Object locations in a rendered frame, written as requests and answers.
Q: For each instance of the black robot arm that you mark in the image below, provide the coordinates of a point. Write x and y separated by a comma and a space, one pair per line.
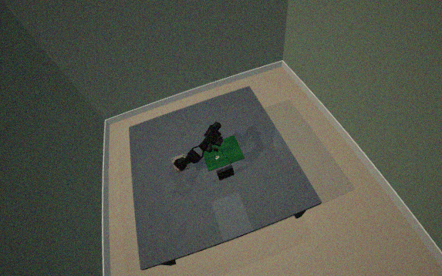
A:
192, 156

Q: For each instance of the green circuit board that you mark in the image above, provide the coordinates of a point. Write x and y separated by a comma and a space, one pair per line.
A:
229, 148

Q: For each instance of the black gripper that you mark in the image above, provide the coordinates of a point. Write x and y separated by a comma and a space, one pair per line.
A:
209, 149

